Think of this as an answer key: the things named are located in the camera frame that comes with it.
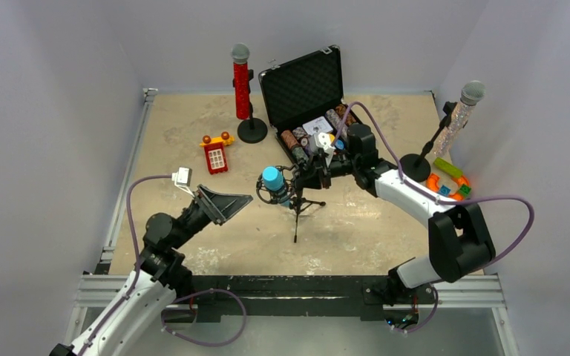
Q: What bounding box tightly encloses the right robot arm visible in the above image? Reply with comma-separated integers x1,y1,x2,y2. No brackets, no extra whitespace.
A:
295,124,496,294

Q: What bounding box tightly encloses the silver glitter microphone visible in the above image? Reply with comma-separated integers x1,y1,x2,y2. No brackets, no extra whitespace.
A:
433,80,485,157

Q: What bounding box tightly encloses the red yellow toy block truck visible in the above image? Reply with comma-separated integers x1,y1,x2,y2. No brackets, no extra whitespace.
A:
200,131,235,175

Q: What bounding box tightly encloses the black mic stand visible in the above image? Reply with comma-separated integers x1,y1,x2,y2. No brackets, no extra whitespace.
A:
237,69,267,144
399,102,457,182

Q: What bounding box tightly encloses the black shock mount tripod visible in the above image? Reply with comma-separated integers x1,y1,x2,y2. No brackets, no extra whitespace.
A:
255,165,327,243

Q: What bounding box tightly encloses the purple cable at base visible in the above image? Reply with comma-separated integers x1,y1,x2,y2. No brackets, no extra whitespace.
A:
160,289,248,349

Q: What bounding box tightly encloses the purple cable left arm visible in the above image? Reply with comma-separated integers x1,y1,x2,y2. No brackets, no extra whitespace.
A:
76,168,188,356

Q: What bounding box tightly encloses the black poker chip case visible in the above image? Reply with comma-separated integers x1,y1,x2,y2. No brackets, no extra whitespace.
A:
259,45,347,168

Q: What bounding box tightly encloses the red glitter microphone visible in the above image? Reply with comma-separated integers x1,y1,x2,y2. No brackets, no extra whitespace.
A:
231,43,250,120

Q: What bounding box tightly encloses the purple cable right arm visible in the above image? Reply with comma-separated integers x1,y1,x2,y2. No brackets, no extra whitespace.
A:
332,102,536,276

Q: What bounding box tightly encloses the green toy block bar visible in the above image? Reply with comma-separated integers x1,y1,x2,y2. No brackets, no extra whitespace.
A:
433,157,463,179

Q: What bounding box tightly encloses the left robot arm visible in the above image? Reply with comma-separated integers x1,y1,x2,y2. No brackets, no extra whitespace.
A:
51,185,253,355

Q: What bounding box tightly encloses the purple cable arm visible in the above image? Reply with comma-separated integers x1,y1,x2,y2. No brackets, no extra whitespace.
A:
76,168,188,356
332,102,536,276

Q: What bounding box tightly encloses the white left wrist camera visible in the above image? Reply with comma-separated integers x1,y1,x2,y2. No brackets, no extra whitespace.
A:
171,167,192,189

